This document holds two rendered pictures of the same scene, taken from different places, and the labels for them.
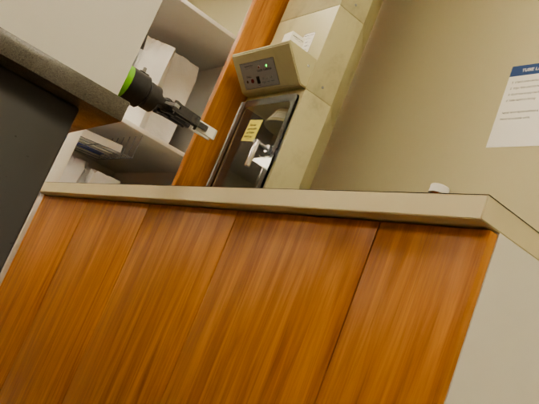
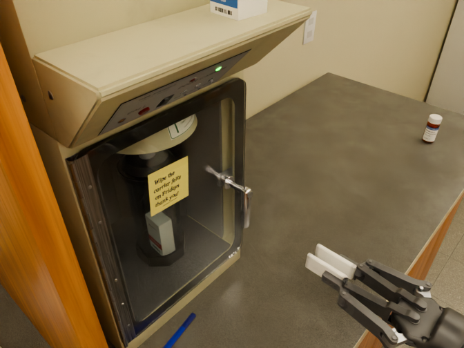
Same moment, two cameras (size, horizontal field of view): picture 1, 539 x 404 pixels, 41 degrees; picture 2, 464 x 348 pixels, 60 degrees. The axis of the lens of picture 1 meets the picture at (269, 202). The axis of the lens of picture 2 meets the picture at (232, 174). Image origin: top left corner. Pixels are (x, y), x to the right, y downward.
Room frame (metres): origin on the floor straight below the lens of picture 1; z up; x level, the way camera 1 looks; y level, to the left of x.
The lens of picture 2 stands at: (2.19, 0.61, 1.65)
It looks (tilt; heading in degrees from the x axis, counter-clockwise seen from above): 38 degrees down; 255
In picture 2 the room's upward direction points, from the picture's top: straight up
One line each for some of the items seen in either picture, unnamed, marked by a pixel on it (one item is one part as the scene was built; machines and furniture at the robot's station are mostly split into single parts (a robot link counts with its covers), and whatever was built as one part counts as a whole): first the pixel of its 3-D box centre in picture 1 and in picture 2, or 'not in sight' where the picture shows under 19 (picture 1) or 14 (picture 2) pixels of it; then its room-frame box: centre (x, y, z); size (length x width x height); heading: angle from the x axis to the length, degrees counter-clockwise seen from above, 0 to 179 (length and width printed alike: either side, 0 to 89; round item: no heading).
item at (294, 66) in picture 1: (267, 70); (194, 70); (2.12, 0.16, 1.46); 0.32 x 0.11 x 0.10; 33
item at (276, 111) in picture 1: (247, 153); (183, 215); (2.15, 0.12, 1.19); 0.30 x 0.01 x 0.40; 33
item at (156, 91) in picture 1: (157, 102); (427, 325); (1.85, 0.38, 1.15); 0.09 x 0.08 x 0.07; 123
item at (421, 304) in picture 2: (180, 113); (387, 290); (1.87, 0.31, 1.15); 0.11 x 0.01 x 0.04; 116
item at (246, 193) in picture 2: (256, 155); (238, 203); (2.04, 0.09, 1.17); 0.05 x 0.03 x 0.10; 123
